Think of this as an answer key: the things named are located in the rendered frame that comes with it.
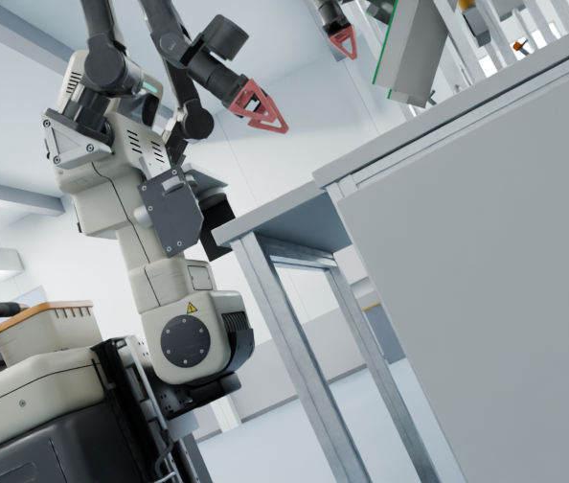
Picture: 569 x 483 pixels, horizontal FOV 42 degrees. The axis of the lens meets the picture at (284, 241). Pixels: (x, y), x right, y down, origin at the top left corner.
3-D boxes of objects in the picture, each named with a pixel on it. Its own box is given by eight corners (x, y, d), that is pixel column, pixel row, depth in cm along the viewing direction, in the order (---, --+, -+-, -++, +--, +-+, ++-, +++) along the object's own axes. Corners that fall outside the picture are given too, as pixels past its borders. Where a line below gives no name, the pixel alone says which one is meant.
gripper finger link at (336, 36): (371, 56, 191) (354, 25, 193) (364, 49, 184) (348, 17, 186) (348, 70, 193) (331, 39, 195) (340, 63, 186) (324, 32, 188)
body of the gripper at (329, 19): (356, 30, 193) (344, 6, 194) (347, 18, 183) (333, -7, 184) (334, 43, 195) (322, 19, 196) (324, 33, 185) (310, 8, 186)
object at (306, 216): (216, 245, 126) (210, 230, 126) (315, 262, 213) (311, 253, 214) (614, 46, 113) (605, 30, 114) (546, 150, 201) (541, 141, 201)
